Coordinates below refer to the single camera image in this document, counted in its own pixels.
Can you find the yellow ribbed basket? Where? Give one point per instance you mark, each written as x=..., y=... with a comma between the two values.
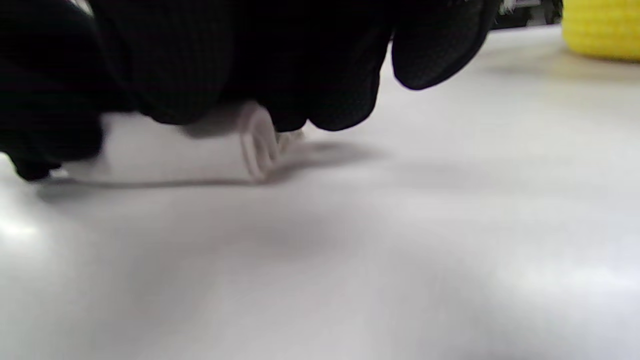
x=600, y=30

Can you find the person's right hand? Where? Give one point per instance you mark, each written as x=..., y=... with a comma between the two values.
x=250, y=50

